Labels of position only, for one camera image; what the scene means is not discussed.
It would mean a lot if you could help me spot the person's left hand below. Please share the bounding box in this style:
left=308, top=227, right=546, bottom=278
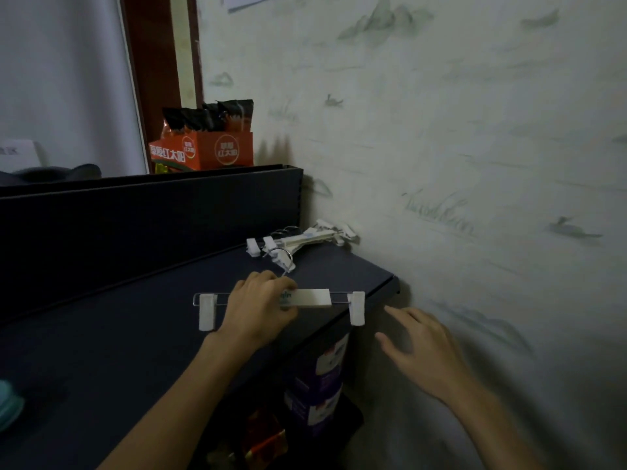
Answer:
left=215, top=270, right=298, bottom=351

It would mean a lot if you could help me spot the person's right hand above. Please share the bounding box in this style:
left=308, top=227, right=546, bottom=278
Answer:
left=374, top=305, right=474, bottom=405

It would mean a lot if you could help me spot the stack of teal hangers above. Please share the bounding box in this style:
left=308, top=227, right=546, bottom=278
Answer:
left=0, top=380, right=25, bottom=432

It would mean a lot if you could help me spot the person's left forearm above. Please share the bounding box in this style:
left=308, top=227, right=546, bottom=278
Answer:
left=97, top=332, right=255, bottom=470

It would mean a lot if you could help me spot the purple box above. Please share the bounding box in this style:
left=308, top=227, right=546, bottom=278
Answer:
left=283, top=332, right=351, bottom=428

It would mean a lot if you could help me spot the black back panel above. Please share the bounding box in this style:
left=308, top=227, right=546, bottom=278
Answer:
left=0, top=164, right=304, bottom=324

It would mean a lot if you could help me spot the orange snack carton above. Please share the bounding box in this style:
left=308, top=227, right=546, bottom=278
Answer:
left=149, top=99, right=255, bottom=174

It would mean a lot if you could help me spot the grey round container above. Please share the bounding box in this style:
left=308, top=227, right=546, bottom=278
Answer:
left=0, top=163, right=103, bottom=187

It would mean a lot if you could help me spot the small white label sign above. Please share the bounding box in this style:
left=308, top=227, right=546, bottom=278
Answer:
left=0, top=139, right=42, bottom=173

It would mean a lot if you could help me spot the brown door frame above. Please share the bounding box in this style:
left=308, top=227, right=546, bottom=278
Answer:
left=120, top=0, right=204, bottom=173

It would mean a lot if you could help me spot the white wall notice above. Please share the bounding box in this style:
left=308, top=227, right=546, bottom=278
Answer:
left=223, top=0, right=285, bottom=13

